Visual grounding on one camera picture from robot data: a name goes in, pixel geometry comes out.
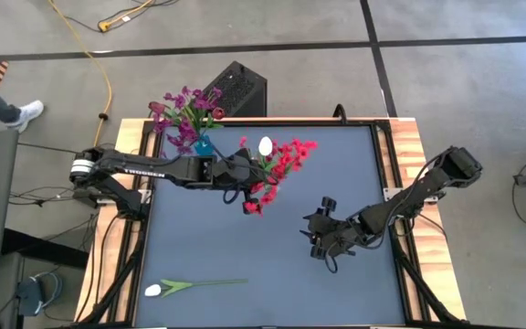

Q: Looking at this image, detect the grey pedal with cable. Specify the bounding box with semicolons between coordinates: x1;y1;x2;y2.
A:
16;271;63;317

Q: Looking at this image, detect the black floor bar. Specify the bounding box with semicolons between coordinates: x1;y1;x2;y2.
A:
1;227;90;271

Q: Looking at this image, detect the black aluminium table frame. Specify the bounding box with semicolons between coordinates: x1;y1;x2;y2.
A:
73;117;469;329

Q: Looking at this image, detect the white artificial tulip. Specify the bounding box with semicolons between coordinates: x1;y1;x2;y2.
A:
256;135;276;175
144;277;249;299

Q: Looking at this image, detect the blue glass vase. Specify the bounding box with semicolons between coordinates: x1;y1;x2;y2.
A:
193;135;214;156

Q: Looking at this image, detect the black arched handle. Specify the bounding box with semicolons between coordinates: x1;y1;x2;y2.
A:
333;103;349;125

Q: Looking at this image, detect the long yellow extension cord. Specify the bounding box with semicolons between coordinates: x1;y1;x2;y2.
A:
47;0;114;171

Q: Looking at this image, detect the yellow cord with plug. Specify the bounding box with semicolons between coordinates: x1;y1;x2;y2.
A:
98;0;155;33

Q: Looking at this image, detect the blue-grey table mat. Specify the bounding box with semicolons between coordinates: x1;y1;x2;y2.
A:
134;125;405;326

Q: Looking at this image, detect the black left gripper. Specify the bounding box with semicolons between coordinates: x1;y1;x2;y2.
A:
211;148;271;216

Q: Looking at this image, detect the black floor cable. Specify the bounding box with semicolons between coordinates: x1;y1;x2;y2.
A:
64;0;180;34

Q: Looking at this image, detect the black perforated computer case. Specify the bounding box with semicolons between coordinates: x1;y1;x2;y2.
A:
201;60;268;119

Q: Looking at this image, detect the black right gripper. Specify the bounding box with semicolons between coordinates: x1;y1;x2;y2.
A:
299;196;361;262

